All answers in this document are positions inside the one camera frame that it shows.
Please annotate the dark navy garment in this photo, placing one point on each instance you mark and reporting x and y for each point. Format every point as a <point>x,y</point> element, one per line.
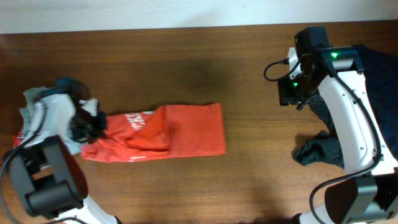
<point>380,70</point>

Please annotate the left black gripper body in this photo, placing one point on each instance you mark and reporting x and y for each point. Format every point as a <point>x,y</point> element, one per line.
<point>86,128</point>

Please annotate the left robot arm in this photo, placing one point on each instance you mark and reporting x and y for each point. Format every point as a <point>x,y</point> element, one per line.
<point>45,175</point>

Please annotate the folded grey t-shirt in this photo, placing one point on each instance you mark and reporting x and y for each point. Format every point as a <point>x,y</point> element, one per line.
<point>28,112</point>

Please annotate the red soccer t-shirt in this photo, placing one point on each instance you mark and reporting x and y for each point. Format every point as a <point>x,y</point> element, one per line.
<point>171,131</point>

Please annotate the folded red printed t-shirt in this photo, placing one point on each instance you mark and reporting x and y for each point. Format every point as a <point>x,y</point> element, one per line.
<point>17,139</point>

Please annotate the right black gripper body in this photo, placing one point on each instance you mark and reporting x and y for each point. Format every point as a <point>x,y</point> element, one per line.
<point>295,91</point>

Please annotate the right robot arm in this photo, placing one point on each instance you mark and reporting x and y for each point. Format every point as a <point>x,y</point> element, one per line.
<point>335,75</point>

